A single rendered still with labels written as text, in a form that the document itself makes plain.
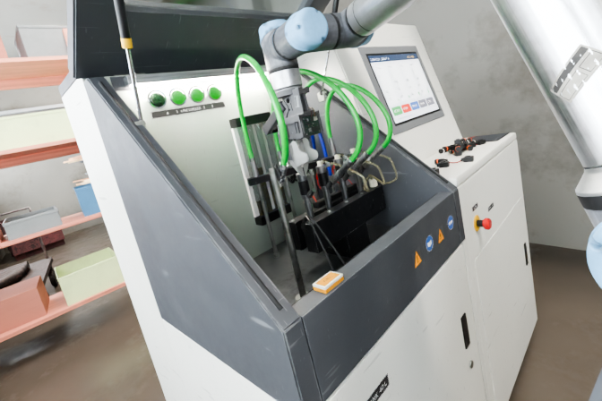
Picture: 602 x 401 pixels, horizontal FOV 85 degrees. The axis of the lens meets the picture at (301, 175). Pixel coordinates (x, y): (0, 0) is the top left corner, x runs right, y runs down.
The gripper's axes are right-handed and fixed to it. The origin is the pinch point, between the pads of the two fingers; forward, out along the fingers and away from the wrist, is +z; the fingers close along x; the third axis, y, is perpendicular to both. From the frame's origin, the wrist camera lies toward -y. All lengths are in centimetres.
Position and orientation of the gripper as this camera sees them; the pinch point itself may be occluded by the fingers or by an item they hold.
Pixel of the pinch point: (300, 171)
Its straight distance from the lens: 83.6
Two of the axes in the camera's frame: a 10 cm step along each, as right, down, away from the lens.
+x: 6.9, -2.8, 6.7
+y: 6.9, -0.4, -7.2
